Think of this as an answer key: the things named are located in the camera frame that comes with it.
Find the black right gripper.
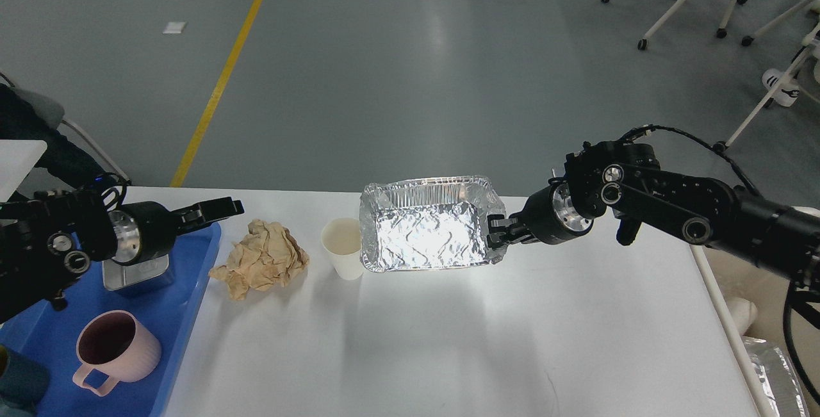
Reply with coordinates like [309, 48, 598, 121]
[487, 183, 594, 249]

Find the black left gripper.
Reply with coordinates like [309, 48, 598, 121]
[109, 198, 244, 267]

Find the aluminium foil container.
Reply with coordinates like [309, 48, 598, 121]
[358, 175, 507, 273]

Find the stainless steel rectangular tray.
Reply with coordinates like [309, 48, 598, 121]
[101, 256, 175, 297]

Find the white paper cup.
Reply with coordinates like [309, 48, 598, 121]
[320, 218, 365, 281]

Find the pink ribbed mug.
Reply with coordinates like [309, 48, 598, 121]
[71, 310, 162, 397]

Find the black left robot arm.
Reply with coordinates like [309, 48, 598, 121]
[1, 172, 244, 322]

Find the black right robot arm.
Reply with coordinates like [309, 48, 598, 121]
[486, 124, 819, 400]

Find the crumpled brown paper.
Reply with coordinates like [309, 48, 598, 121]
[208, 218, 311, 301]

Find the person in beige sweater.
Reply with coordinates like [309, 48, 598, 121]
[0, 84, 106, 200]

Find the blue plastic tray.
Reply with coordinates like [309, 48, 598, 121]
[1, 224, 222, 416]

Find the white side table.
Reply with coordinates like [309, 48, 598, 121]
[1, 140, 47, 203]

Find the grey chair at left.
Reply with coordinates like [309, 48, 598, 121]
[1, 72, 132, 186]

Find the white sneaker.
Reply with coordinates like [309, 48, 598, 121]
[761, 69, 801, 108]

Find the foil container in bin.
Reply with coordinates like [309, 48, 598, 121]
[742, 336, 809, 416]

